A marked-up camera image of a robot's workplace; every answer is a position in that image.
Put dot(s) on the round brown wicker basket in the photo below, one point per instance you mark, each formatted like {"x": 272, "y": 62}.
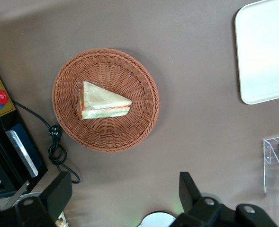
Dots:
{"x": 120, "y": 132}

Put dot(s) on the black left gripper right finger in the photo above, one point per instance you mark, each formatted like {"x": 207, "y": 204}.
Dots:
{"x": 189, "y": 189}

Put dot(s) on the packed rice cracker snack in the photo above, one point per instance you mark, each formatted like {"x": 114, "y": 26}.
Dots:
{"x": 62, "y": 221}

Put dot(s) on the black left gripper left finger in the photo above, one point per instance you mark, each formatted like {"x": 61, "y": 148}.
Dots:
{"x": 56, "y": 189}

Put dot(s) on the cream plastic tray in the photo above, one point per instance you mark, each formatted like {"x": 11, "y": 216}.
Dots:
{"x": 264, "y": 52}

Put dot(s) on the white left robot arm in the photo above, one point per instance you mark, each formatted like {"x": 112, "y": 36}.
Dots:
{"x": 157, "y": 220}

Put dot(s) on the grey metal bar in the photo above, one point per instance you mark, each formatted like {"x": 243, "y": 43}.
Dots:
{"x": 13, "y": 197}

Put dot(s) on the triangular sandwich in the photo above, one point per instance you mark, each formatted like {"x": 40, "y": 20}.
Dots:
{"x": 99, "y": 99}

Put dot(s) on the clear acrylic bottle rack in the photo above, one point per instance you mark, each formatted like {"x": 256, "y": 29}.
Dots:
{"x": 272, "y": 156}

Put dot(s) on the black food warmer appliance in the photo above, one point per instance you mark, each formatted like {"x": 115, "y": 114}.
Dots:
{"x": 2, "y": 142}

